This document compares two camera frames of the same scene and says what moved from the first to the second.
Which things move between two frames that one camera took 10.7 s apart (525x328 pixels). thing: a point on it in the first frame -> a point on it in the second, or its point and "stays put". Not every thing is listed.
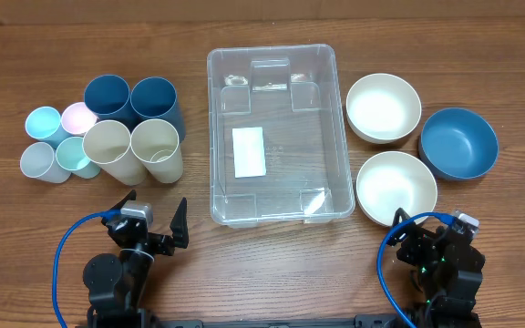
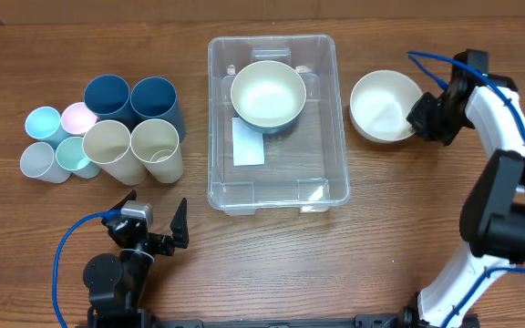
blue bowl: [458, 144] -> [274, 129]
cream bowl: [394, 179] -> [268, 93]
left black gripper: [179, 226] stays put
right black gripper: [416, 239] -> [415, 118]
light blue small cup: [44, 123] stays put
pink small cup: [77, 119] stays put
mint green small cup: [71, 157] stays put
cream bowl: [383, 107] stays put
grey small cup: [37, 160] stays put
